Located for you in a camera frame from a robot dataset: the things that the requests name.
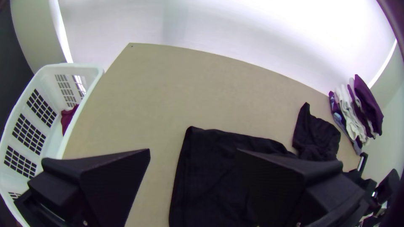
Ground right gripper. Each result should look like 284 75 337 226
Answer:
344 152 401 206

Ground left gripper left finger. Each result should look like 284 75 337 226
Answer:
14 148 152 227

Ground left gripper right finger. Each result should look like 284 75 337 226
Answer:
235 148 370 227

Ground black t-shirt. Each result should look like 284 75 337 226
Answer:
169 102 342 227

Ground pile of folded clothes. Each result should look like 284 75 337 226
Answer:
328 74 385 156

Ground dark red garment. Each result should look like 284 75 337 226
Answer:
60 104 80 137

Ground white laundry basket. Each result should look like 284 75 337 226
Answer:
0 63 105 227

